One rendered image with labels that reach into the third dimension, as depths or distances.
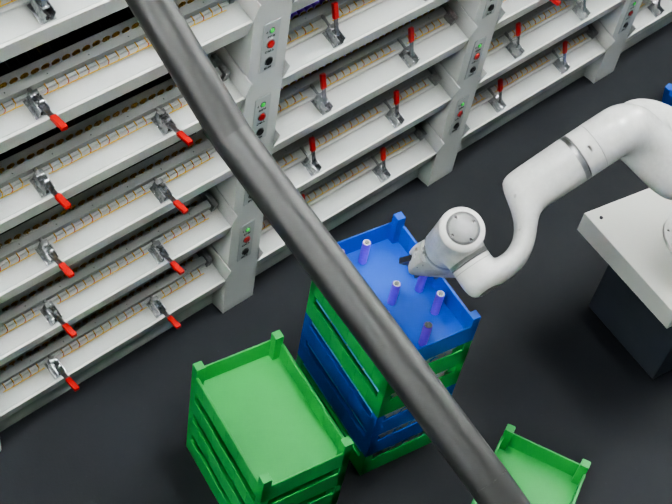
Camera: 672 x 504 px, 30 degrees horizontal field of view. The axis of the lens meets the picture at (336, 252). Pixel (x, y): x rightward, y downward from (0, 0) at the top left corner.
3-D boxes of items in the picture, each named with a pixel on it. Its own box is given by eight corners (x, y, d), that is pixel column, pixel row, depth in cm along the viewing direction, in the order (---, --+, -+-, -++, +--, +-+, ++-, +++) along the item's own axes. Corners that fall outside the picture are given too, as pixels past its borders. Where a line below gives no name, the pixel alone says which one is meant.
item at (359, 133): (445, 108, 313) (468, 78, 301) (259, 215, 282) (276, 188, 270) (396, 45, 316) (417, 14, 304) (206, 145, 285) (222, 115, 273)
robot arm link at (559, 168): (609, 213, 229) (471, 305, 229) (559, 142, 231) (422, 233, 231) (617, 205, 220) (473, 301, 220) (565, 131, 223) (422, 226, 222)
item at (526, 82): (598, 58, 363) (623, 32, 351) (454, 146, 332) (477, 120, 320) (555, 5, 366) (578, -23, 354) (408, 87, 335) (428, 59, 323)
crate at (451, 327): (473, 339, 253) (482, 316, 247) (389, 375, 245) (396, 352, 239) (395, 235, 268) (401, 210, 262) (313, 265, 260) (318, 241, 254)
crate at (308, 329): (449, 403, 272) (456, 383, 266) (370, 438, 263) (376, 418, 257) (377, 302, 287) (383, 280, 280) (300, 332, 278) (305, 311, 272)
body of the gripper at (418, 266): (417, 266, 232) (406, 280, 243) (471, 271, 233) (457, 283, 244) (418, 227, 234) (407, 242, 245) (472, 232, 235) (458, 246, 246)
